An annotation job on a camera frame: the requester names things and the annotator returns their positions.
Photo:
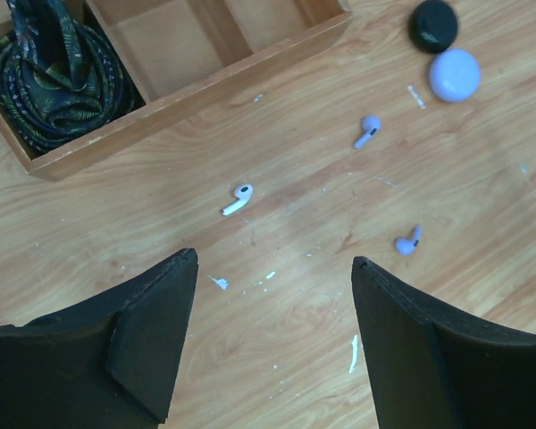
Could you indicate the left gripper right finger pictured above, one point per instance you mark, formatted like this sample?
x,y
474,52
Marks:
x,y
432,365

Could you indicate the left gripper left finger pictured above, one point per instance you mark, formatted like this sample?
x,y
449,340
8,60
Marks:
x,y
110,361

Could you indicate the white earbud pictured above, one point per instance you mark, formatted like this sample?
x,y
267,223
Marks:
x,y
242,194

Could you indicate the purple earbud case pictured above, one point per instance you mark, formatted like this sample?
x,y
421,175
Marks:
x,y
454,75

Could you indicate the black earbud case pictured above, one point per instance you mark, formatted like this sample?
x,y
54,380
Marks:
x,y
433,26

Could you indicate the purple earbud lower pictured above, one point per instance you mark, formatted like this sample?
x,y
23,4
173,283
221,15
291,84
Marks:
x,y
407,245

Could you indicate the purple earbud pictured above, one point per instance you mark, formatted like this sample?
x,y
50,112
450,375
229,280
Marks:
x,y
407,245
370,126

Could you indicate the purple earbud right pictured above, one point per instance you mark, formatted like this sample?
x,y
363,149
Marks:
x,y
370,126

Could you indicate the dark floral folded tie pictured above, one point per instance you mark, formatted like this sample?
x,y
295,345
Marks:
x,y
60,79

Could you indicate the wooden compartment tray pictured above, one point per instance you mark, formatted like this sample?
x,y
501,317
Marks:
x,y
183,56

